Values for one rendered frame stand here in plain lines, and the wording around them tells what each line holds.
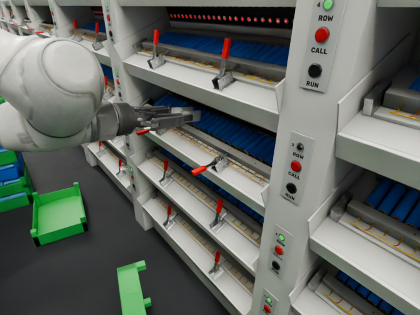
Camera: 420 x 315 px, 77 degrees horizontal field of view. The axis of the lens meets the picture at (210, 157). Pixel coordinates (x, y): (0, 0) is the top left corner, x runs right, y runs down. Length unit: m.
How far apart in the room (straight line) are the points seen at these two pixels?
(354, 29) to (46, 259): 1.21
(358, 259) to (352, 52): 0.30
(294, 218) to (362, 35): 0.30
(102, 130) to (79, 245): 0.76
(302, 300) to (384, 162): 0.36
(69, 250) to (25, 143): 0.76
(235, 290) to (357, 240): 0.45
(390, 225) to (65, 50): 0.52
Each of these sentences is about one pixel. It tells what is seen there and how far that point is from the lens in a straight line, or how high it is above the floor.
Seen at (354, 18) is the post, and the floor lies 0.85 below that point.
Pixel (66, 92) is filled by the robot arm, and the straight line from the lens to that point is 0.39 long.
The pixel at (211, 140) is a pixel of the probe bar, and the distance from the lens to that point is 0.67.
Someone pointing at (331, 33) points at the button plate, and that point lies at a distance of 0.39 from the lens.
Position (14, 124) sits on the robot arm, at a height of 0.68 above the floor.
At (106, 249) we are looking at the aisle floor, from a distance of 1.22.
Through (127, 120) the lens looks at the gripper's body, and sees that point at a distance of 0.62.
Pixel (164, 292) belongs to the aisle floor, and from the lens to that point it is 1.05.
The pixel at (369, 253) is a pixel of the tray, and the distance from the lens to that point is 0.50.
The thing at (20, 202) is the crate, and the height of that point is 0.02.
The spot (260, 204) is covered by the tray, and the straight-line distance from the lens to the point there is 0.54.
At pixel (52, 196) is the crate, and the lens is 1.56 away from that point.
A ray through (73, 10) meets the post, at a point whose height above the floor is 0.84.
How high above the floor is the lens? 0.86
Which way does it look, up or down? 29 degrees down
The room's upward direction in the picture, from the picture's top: 1 degrees clockwise
